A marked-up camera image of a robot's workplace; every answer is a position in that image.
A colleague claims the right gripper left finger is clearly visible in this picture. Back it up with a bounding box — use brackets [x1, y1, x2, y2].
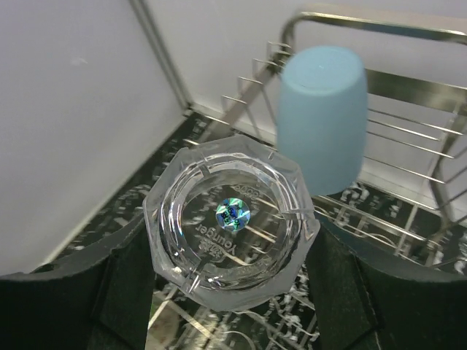
[1, 217, 155, 349]

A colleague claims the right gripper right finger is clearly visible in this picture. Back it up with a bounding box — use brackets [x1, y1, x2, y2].
[306, 220, 466, 349]

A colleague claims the clear glass tumbler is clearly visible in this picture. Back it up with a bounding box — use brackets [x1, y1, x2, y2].
[143, 135, 320, 311]

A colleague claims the light blue plastic cup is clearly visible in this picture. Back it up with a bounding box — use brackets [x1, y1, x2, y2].
[276, 46, 368, 195]

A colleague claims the steel wire dish rack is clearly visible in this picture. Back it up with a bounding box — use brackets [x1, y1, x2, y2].
[145, 3, 467, 350]

